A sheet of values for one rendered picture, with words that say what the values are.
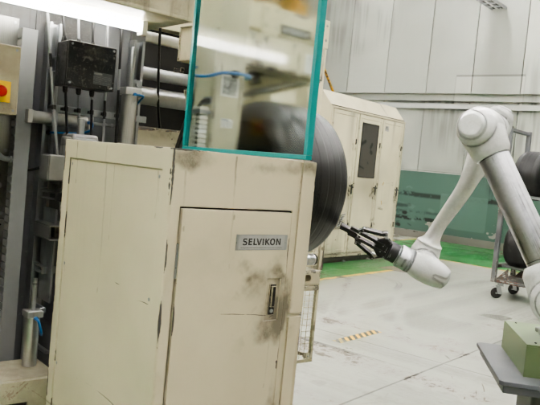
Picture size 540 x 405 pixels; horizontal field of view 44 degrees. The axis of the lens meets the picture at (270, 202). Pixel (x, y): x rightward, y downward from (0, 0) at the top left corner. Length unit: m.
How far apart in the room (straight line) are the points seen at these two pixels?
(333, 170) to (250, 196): 0.98
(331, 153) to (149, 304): 1.20
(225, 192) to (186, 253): 0.16
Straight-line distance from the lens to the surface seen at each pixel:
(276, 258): 1.56
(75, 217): 1.79
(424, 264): 2.56
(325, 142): 2.46
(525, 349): 2.38
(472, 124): 2.29
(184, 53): 2.85
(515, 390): 2.31
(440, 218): 2.66
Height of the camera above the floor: 1.25
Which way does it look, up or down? 3 degrees down
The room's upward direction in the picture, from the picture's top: 5 degrees clockwise
